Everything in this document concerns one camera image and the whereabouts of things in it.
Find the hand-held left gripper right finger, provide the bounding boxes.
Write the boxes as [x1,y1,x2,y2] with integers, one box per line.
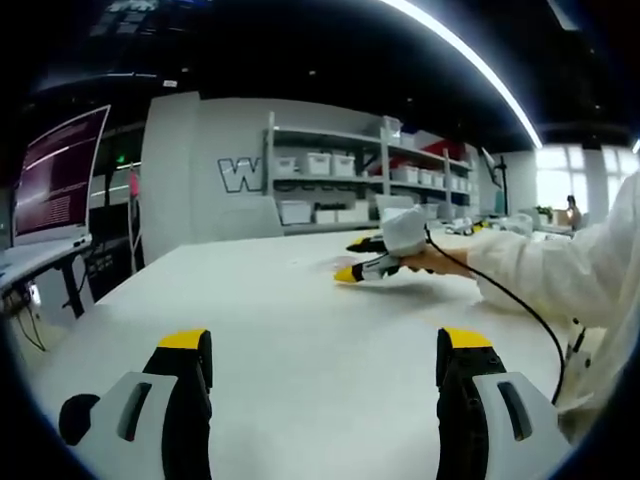
[436,327,572,480]

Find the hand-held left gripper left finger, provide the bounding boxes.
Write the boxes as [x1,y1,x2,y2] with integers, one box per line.
[92,328,215,480]

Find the person's right hand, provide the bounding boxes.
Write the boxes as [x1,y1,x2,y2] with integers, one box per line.
[398,246,475,278]

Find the grey metal shelving unit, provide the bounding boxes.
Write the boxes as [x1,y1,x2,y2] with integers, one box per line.
[263,110,481,236]

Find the group of white storage bins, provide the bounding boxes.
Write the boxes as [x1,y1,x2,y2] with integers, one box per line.
[272,117,476,225]

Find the crumpled clear plastic bags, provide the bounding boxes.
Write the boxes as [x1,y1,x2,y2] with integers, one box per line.
[499,212,535,235]

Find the bright window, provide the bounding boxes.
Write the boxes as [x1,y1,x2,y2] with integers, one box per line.
[535,144,640,226]

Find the black cabinet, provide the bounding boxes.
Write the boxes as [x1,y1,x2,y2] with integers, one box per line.
[84,219,146,304]

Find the long ceiling light strip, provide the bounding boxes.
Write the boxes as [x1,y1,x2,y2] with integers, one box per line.
[394,0,544,147]

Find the white side desk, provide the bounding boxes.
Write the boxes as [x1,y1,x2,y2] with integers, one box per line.
[0,234,96,321]

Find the laptop with purple screen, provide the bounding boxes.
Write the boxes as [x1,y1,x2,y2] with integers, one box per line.
[12,103,112,249]

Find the white ceiling panel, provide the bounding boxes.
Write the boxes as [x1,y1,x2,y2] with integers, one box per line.
[547,0,581,31]

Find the ceiling-mounted dark screen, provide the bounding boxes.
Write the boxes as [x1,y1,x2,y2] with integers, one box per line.
[89,0,211,36]

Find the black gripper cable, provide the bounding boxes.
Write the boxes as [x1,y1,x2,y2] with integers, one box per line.
[423,223,567,407]

